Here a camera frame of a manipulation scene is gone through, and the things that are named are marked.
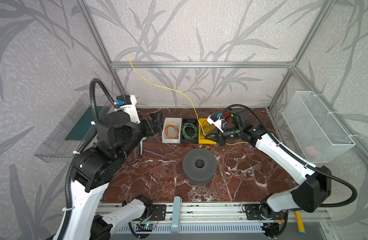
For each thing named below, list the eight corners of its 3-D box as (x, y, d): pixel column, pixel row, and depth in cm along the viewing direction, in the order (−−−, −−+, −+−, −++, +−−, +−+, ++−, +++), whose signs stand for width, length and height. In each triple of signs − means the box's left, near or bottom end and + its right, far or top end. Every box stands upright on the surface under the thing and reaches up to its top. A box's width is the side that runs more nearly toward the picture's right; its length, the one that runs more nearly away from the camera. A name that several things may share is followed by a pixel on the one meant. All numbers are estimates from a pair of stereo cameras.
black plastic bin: (180, 145, 101) (180, 138, 95) (182, 125, 112) (181, 118, 106) (198, 145, 101) (198, 138, 95) (197, 125, 112) (198, 118, 106)
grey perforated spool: (182, 184, 85) (181, 180, 79) (184, 153, 97) (183, 148, 92) (217, 184, 85) (218, 180, 79) (214, 153, 97) (215, 148, 92)
